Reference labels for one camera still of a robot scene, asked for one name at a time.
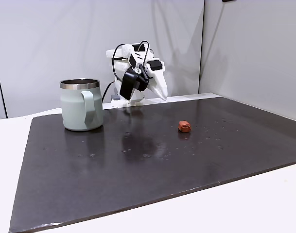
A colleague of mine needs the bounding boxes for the red cube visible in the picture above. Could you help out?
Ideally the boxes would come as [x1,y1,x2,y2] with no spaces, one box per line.
[177,120,192,133]

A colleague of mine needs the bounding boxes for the dark grey table mat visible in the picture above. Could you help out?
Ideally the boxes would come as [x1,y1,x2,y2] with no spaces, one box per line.
[8,97,296,233]

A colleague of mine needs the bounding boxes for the pale green steel-rimmed mug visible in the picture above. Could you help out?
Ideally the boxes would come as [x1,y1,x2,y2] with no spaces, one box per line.
[59,78,104,132]

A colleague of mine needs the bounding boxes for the black camera box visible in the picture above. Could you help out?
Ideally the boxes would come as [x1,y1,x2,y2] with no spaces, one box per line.
[119,67,150,100]

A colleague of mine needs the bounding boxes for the black camera cable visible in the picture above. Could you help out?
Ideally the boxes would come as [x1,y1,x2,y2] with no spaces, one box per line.
[112,40,150,84]

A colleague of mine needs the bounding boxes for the black power cable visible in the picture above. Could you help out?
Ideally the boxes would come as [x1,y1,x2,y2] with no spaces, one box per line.
[101,82,115,103]

